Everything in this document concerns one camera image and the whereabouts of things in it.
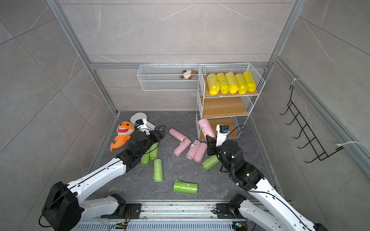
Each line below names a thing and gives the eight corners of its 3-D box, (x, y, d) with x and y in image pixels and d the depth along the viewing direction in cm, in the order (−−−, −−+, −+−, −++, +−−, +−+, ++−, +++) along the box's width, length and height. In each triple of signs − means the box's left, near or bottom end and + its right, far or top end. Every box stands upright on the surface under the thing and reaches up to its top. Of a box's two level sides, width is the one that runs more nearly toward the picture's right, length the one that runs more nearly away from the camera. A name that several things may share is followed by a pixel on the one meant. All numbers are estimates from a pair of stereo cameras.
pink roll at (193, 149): (185, 156, 94) (185, 154, 92) (194, 140, 102) (194, 138, 100) (192, 160, 93) (192, 158, 91) (200, 143, 101) (201, 141, 99)
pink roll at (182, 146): (172, 152, 98) (172, 149, 94) (186, 140, 104) (186, 137, 101) (177, 157, 96) (177, 154, 92) (191, 144, 102) (191, 140, 99)
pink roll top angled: (167, 134, 108) (167, 131, 104) (171, 130, 110) (171, 127, 107) (182, 143, 103) (182, 140, 99) (186, 138, 105) (186, 135, 102)
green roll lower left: (154, 182, 85) (153, 180, 82) (154, 161, 93) (153, 159, 90) (163, 181, 86) (162, 178, 82) (162, 160, 94) (161, 157, 91)
